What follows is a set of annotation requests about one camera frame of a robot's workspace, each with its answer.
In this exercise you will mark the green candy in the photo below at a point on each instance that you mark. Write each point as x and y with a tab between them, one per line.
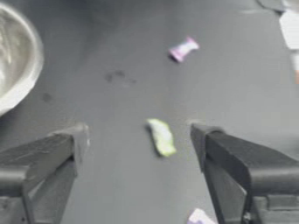
161	137

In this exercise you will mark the white background fixture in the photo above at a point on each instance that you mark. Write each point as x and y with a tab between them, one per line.
291	29

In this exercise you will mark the pink candy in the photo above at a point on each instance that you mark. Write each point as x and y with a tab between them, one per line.
182	49

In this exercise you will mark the purple blue-print candy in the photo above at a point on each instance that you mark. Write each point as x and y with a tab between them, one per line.
199	217

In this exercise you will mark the steel bowl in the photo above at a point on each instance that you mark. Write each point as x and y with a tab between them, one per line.
17	64

